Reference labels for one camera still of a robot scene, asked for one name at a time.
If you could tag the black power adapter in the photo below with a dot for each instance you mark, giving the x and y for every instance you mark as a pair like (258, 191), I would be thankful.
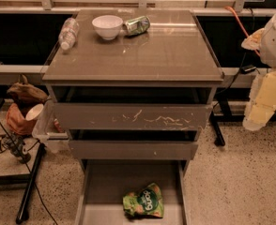
(247, 69)

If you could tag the green soda can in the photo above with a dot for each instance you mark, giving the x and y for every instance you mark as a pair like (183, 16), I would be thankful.
(136, 26)

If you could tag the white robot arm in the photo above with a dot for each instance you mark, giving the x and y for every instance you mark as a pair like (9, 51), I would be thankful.
(268, 44)

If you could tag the white bowl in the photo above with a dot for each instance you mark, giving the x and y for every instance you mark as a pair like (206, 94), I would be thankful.
(107, 26)

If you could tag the clear plastic water bottle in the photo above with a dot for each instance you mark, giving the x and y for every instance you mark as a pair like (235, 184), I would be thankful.
(68, 34)

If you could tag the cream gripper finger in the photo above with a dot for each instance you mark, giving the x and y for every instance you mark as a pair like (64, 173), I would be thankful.
(262, 104)
(253, 41)

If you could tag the bottom grey open drawer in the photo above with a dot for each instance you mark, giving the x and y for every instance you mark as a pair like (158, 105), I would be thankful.
(106, 182)

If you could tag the grey drawer cabinet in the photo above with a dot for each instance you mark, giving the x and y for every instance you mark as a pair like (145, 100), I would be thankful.
(170, 64)

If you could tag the middle grey drawer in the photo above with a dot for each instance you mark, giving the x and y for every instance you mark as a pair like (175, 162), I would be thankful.
(133, 150)

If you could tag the top grey drawer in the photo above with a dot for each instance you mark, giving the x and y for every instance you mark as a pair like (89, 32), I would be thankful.
(131, 116)

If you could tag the small grey clamp device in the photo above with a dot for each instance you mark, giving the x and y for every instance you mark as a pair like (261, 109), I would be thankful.
(15, 144)

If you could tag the white cup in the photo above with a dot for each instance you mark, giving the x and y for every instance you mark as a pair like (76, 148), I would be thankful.
(34, 112)

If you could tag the black stand leg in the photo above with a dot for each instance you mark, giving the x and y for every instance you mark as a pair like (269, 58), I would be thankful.
(23, 215)

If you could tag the green rice chip bag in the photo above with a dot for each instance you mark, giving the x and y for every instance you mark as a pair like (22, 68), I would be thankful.
(147, 202)

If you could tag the clear plastic bin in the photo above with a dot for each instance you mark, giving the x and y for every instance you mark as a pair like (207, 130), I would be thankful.
(48, 131)

